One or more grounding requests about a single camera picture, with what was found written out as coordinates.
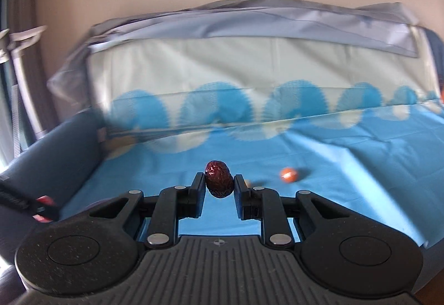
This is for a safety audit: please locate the dark red jujube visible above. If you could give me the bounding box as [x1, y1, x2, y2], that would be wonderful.
[205, 161, 235, 198]

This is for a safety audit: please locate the pink round candy fruit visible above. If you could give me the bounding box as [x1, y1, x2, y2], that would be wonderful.
[33, 195, 59, 223]

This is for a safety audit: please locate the orange wrapped fruit upper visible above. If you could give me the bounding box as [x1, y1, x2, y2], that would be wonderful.
[280, 167, 299, 183]

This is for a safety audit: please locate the light blue round plate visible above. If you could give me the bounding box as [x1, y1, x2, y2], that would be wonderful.
[83, 198, 118, 216]

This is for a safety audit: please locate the blue patterned cloth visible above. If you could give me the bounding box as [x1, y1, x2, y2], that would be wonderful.
[63, 29, 443, 247]

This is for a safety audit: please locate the grey clothes rack pole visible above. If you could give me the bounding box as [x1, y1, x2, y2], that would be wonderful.
[0, 25, 47, 156]

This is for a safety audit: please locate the orange cushion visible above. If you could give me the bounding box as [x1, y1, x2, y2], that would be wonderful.
[440, 81, 444, 103]

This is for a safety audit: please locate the grey plastic cover sheet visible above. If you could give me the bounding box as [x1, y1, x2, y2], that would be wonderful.
[47, 0, 419, 110]

